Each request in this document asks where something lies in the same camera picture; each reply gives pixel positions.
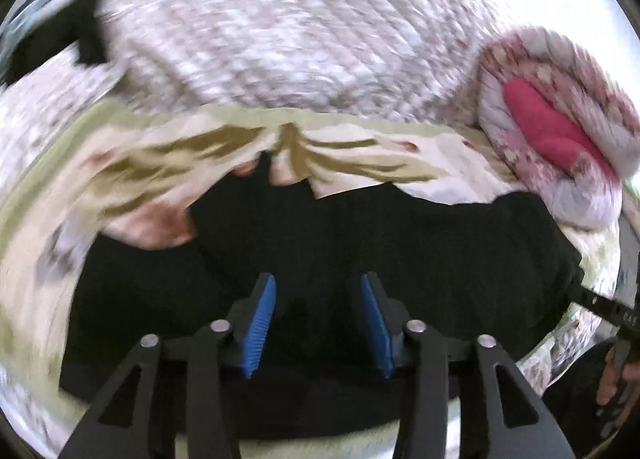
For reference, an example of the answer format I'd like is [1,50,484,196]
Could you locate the pink floral comforter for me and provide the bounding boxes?
[474,25,640,231]

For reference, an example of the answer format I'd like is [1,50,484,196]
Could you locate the person's right hand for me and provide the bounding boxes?
[596,348,627,406]

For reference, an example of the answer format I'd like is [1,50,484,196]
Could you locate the quilted floral bedspread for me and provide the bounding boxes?
[0,0,508,200]

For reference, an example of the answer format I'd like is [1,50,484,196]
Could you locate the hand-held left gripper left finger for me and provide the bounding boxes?
[59,273,278,459]

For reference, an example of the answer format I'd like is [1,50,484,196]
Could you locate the black garment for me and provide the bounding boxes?
[2,0,110,86]

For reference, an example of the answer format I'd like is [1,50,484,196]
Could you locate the light blue cloth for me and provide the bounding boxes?
[5,0,76,42]

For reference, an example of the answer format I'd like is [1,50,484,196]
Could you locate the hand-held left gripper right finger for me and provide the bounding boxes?
[360,273,577,459]

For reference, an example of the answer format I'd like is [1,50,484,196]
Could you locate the black pants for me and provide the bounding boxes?
[59,151,587,441]

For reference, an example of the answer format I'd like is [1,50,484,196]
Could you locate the floral fleece blanket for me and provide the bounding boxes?
[0,103,632,459]

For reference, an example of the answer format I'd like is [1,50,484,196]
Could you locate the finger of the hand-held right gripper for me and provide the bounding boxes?
[567,282,607,312]

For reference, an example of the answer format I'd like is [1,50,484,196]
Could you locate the pink pillow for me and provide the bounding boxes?
[501,77,620,180]

